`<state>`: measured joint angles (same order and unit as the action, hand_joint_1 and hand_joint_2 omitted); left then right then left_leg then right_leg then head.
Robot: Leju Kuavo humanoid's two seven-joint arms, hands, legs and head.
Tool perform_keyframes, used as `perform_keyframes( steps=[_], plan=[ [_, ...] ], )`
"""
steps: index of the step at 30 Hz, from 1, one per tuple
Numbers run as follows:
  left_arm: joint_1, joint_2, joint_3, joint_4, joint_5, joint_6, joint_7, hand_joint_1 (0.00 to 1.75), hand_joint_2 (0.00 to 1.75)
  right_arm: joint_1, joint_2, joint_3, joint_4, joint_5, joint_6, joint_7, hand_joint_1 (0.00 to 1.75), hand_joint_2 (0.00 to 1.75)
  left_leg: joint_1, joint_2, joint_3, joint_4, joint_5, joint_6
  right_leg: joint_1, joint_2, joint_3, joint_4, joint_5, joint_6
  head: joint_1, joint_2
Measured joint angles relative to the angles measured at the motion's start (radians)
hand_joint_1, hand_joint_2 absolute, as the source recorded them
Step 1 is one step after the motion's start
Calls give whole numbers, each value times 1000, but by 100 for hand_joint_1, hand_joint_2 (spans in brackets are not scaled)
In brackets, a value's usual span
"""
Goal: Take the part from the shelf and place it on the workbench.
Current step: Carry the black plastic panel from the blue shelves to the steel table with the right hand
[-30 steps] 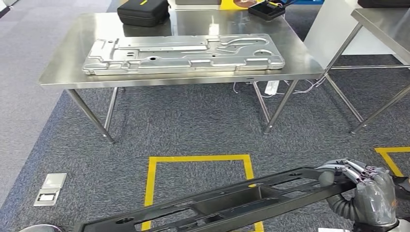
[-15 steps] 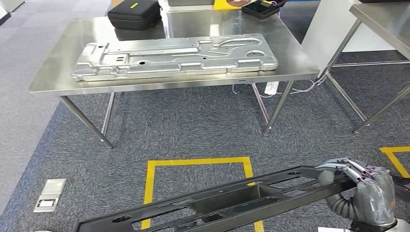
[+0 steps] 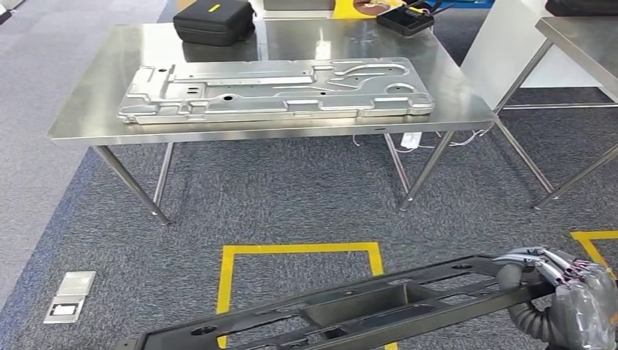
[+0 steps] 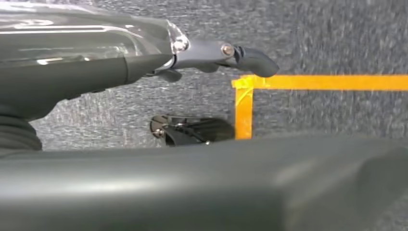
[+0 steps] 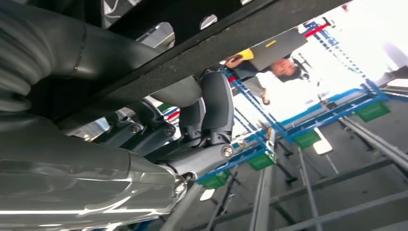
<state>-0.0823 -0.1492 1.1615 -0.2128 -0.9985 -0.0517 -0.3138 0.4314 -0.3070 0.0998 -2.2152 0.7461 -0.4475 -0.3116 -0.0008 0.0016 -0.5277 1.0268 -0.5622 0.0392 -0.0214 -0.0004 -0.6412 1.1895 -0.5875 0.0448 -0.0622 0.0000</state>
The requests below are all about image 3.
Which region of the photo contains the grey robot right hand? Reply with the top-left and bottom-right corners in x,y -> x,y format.
492,246 -> 618,350

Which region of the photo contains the long black plastic panel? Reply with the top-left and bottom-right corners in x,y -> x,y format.
114,254 -> 556,350

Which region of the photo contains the stainless steel workbench table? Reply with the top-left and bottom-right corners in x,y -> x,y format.
47,19 -> 498,225
492,14 -> 618,211

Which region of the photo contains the yellow floor tape square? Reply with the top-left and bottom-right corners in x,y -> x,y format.
216,242 -> 400,350
569,230 -> 618,280

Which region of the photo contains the black bag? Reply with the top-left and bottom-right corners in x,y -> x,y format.
545,0 -> 618,18

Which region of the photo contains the black tray with tools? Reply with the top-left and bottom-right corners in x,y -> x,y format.
375,2 -> 438,38

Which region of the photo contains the silver stamped metal panel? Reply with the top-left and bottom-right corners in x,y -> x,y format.
117,57 -> 436,125

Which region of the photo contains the yellow sheet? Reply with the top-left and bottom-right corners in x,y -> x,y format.
332,0 -> 404,20

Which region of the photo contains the black zipped carry case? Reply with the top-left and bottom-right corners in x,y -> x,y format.
172,0 -> 257,48

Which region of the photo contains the silver floor socket box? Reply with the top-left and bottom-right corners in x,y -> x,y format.
43,270 -> 97,324

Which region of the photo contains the white power cable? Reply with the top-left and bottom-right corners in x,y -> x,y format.
352,128 -> 493,153

